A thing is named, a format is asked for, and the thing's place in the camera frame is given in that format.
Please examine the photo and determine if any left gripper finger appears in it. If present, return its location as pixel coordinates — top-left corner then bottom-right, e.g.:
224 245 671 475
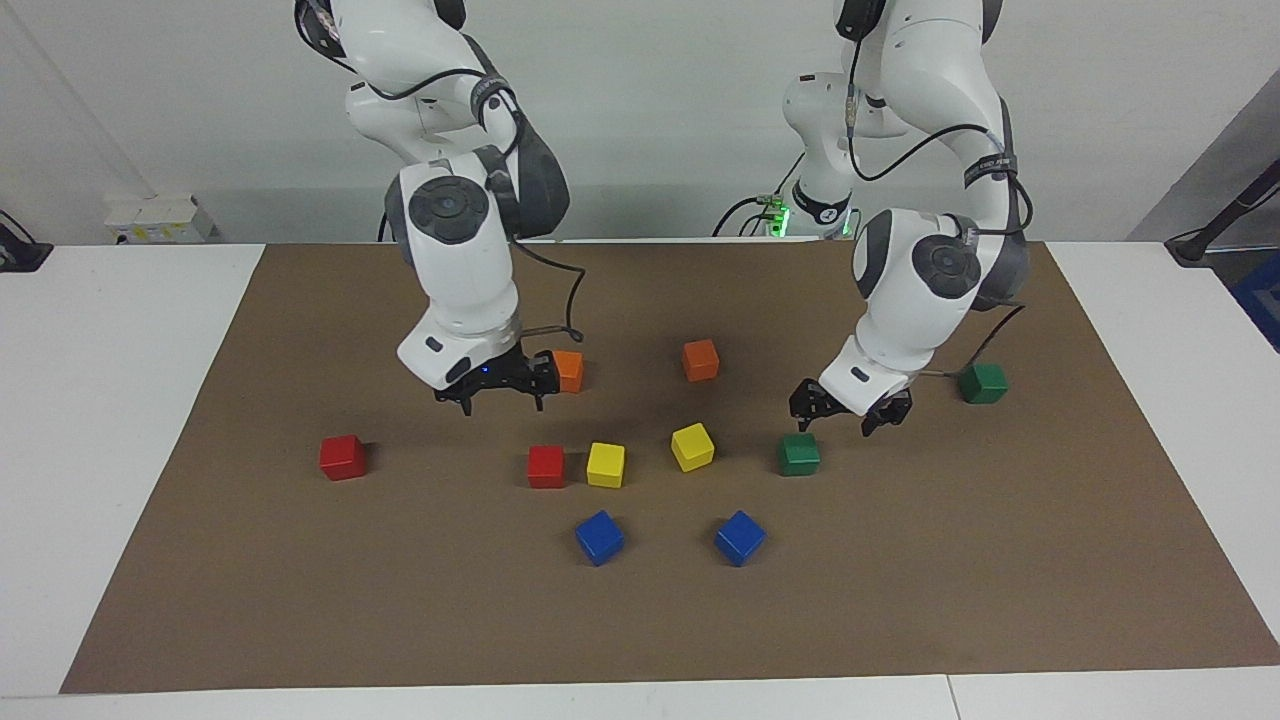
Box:
861 389 914 437
789 378 825 433

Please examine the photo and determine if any green wooden block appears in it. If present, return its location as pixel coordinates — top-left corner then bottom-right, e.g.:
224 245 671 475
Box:
958 362 1009 406
778 433 822 478

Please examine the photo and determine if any yellow wooden block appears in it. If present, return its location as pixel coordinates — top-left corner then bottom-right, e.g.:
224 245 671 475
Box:
670 422 717 474
586 442 627 490

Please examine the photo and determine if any blue wooden block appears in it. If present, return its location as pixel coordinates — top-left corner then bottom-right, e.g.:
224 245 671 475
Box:
574 510 626 568
714 510 768 568

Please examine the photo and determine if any brown table mat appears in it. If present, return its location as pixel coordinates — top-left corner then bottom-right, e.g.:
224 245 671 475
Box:
60 240 1280 694

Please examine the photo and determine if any black stand with pole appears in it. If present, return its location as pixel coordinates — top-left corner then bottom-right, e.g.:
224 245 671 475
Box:
1165 160 1280 267

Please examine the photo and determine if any white power strip box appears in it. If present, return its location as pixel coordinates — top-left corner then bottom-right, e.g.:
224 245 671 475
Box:
105 195 216 244

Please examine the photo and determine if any blue crate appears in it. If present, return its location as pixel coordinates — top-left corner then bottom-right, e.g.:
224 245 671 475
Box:
1230 250 1280 353

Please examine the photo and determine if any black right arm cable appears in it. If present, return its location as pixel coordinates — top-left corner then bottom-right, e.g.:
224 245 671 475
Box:
300 0 587 346

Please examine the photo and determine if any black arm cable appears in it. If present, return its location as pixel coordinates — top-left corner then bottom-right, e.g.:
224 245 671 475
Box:
845 20 1027 379
300 0 587 346

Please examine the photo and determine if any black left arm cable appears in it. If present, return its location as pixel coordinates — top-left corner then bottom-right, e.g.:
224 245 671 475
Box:
845 20 1027 379

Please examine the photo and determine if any black base cable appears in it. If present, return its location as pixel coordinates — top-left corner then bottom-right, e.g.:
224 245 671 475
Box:
712 150 806 239

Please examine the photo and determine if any black clamp mount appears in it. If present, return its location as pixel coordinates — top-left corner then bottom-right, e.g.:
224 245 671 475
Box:
0 210 53 273

